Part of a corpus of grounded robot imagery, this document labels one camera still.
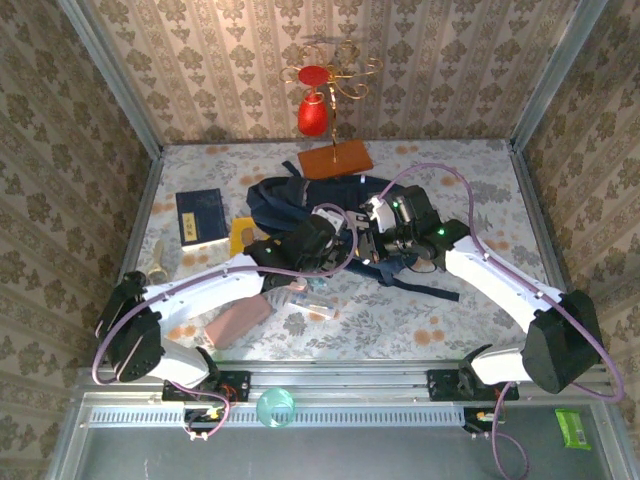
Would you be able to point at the small pink eraser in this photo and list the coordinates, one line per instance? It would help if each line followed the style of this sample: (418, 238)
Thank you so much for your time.
(300, 284)

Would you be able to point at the navy blue backpack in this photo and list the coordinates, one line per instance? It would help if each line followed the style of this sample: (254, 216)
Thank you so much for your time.
(285, 200)

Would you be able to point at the clear plastic pen packet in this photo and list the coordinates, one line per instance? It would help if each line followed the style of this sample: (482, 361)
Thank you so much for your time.
(310, 302)

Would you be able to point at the yellow book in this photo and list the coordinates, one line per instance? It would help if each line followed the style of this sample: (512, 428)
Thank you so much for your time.
(240, 235)

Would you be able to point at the pink pencil case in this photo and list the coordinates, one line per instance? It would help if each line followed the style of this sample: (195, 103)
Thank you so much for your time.
(235, 322)

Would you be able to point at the dark blue book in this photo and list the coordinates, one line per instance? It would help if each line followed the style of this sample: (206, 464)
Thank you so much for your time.
(200, 215)

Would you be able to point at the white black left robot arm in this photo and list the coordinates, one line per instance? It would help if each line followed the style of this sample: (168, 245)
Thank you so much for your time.
(210, 290)

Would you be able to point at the floral tablecloth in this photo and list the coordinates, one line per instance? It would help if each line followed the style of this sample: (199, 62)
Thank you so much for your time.
(375, 340)

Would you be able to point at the red wine glass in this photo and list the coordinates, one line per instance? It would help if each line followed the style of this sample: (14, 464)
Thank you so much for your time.
(312, 120)

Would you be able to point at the beige wooden brush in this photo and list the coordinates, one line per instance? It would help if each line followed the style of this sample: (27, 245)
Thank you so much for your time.
(159, 272)

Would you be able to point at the small black circuit board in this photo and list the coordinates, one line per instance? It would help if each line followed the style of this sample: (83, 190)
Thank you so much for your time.
(200, 420)
(472, 422)

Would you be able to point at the green snack packet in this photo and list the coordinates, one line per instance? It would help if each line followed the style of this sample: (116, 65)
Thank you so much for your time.
(572, 430)

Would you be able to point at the aluminium side rail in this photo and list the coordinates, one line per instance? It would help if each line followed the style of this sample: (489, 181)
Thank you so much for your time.
(532, 200)
(137, 225)

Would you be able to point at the long aluminium base rail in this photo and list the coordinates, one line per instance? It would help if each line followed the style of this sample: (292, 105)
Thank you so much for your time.
(340, 380)

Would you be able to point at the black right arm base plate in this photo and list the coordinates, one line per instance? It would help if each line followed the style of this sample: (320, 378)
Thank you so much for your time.
(442, 385)

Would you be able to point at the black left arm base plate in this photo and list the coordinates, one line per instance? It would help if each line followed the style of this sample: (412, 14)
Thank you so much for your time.
(240, 385)

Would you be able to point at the aluminium corner post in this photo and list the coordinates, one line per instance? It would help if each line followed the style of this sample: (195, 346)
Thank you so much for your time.
(115, 80)
(556, 75)

